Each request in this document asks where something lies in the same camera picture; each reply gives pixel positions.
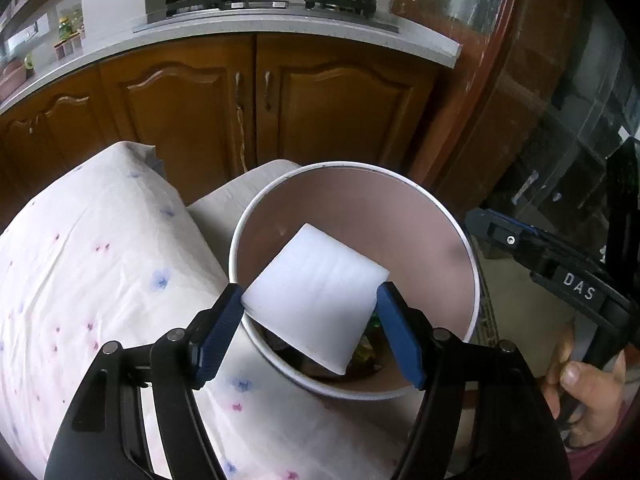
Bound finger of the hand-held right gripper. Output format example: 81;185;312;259
465;208;556;273

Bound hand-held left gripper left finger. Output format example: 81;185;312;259
44;284;246;480

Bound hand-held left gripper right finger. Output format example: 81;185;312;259
375;282;572;480

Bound white foam block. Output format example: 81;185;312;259
241;222;391;376

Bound pink waste bin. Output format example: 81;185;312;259
228;161;481;402

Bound person's right forearm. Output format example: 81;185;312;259
567;435;628;480

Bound person's right hand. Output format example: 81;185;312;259
544;325;629;450

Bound white floral tablecloth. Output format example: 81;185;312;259
0;141;418;480

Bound beige stool seat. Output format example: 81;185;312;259
186;159;302;261

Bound glass door cabinet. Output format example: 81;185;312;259
390;0;640;271

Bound wooden base cabinets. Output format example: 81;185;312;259
0;32;443;211

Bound white stone countertop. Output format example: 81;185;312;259
0;10;462;116

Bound gas stove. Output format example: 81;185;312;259
132;0;401;32

